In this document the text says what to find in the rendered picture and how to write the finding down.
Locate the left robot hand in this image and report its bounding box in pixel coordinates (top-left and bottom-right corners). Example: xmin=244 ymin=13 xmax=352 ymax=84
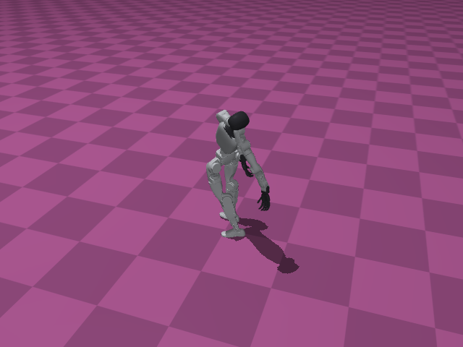
xmin=239 ymin=155 xmax=254 ymax=177

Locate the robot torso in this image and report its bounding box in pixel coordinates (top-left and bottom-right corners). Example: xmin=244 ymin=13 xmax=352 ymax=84
xmin=216 ymin=122 xmax=246 ymax=166

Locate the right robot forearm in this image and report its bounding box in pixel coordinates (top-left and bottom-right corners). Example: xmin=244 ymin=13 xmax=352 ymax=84
xmin=255 ymin=164 xmax=270 ymax=192

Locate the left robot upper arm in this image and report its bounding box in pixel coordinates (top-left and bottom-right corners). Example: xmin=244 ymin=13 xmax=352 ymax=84
xmin=216 ymin=110 xmax=245 ymax=136

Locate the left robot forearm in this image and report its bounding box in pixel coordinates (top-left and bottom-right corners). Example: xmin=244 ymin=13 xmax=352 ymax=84
xmin=234 ymin=130 xmax=245 ymax=159

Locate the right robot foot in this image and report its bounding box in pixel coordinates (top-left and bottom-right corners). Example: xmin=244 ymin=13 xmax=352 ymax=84
xmin=219 ymin=212 xmax=239 ymax=222

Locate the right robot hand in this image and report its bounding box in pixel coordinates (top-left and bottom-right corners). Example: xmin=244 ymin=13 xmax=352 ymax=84
xmin=257 ymin=186 xmax=270 ymax=211

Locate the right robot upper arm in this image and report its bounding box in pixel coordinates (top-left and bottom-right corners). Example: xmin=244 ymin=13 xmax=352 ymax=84
xmin=240 ymin=140 xmax=261 ymax=174

